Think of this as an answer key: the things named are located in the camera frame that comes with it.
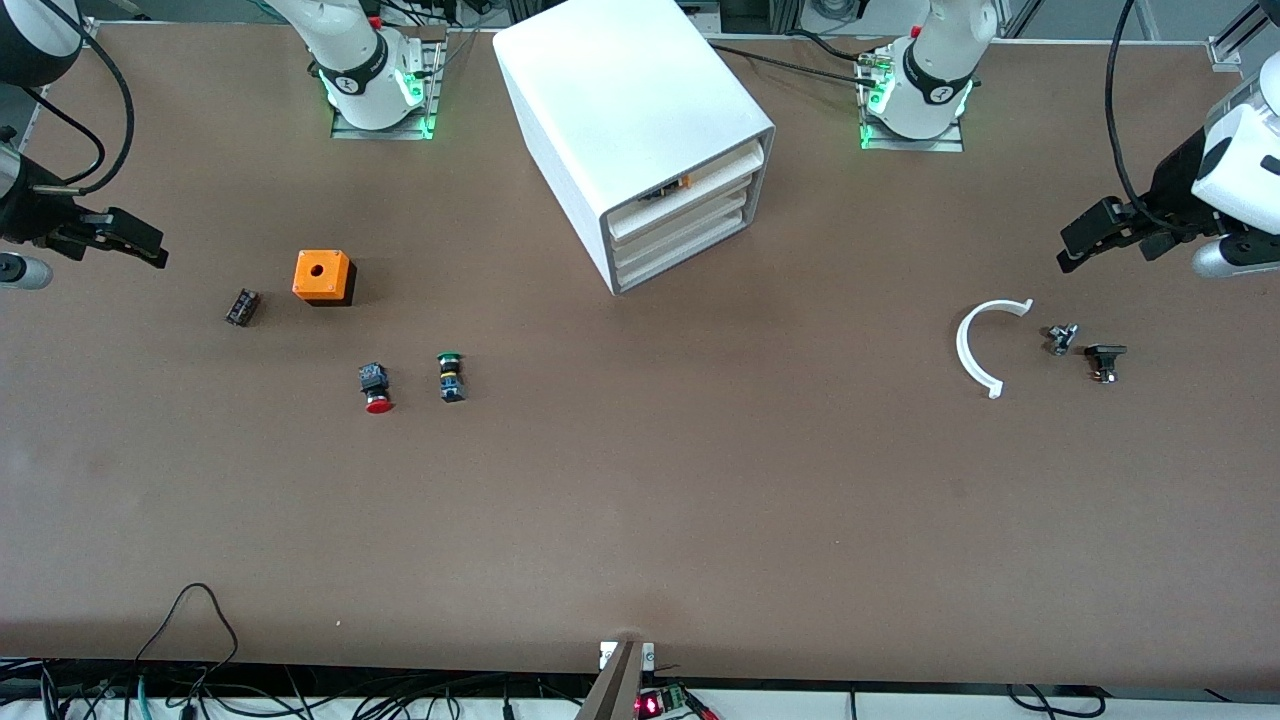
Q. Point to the small orange black component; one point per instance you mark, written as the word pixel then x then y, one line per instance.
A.
pixel 668 187

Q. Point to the black switch component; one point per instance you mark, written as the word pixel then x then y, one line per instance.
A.
pixel 1105 358

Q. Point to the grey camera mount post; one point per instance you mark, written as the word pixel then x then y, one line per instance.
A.
pixel 620 685

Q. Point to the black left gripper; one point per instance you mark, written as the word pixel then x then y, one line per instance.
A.
pixel 1172 186

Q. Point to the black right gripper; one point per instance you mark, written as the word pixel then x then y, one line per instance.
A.
pixel 28 215

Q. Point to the aluminium frame profile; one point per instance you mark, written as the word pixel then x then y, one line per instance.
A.
pixel 1240 30

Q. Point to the red mushroom push button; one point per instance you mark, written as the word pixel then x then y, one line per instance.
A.
pixel 377 392

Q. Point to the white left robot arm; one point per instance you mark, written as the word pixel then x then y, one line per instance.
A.
pixel 935 60

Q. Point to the small black terminal block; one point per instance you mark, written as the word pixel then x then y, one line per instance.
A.
pixel 242 307

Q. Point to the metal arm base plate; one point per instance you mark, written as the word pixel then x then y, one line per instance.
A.
pixel 432 80
pixel 910 143

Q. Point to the circuit board with red display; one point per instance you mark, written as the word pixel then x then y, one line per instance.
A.
pixel 660 703

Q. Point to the orange box with hole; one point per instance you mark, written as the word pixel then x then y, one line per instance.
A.
pixel 320 275

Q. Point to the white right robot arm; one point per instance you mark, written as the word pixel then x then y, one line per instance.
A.
pixel 360 60

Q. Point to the white curved plastic bracket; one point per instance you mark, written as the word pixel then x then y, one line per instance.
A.
pixel 965 350

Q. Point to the green push button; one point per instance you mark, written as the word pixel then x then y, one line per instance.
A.
pixel 451 378

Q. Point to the small grey black component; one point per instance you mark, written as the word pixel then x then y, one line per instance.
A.
pixel 1061 339

